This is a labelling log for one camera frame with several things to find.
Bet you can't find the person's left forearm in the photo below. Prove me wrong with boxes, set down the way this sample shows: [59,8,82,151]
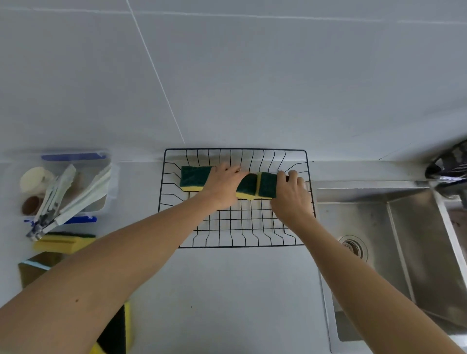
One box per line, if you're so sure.
[0,193,234,354]

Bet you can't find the brown round lid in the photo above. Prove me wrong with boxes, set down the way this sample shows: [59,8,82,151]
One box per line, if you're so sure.
[21,196,45,216]

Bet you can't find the black wire dish rack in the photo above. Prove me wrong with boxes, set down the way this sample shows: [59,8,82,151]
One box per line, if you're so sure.
[158,148,317,249]

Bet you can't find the white silicone metal tongs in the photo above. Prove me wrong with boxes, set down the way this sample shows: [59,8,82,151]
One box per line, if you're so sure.
[36,164,112,234]
[26,164,77,242]

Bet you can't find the metal sink drain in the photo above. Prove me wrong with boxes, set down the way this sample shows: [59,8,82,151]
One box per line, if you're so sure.
[339,235,369,261]

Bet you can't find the brown cardboard box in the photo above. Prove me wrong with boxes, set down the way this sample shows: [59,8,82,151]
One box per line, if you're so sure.
[18,251,63,290]

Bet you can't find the stainless steel sink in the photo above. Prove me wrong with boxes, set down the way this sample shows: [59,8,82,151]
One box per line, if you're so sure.
[313,179,467,354]

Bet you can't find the person's right forearm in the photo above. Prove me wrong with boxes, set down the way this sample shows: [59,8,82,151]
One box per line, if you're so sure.
[281,215,465,354]

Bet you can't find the chrome black faucet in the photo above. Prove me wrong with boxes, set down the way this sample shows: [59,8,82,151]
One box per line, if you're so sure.
[424,140,467,200]

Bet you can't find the green yellow scrub sponge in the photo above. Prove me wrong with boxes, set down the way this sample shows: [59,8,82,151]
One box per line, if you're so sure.
[234,173,261,201]
[89,301,134,354]
[180,166,216,193]
[32,232,97,255]
[257,171,289,201]

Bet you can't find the clear container with blue clips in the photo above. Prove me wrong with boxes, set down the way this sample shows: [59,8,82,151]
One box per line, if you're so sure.
[21,148,120,224]

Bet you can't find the person's left hand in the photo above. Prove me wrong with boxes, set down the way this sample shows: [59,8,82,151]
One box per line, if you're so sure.
[199,162,251,212]

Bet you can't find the white round roll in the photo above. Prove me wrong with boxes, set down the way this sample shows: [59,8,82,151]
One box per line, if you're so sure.
[20,167,56,195]

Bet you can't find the person's right hand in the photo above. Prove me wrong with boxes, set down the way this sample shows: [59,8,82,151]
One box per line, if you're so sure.
[270,169,315,226]

